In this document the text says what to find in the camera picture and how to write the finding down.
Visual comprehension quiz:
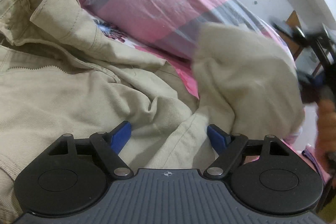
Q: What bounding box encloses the person's right hand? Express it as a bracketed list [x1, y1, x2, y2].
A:
[315, 100, 336, 172]

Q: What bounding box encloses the brown wooden door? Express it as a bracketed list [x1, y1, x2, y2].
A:
[278, 10, 303, 60]

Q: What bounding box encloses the pink floral bed sheet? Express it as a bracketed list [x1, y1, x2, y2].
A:
[92, 17, 332, 183]

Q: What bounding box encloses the beige cotton jacket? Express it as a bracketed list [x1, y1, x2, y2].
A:
[1, 0, 304, 223]

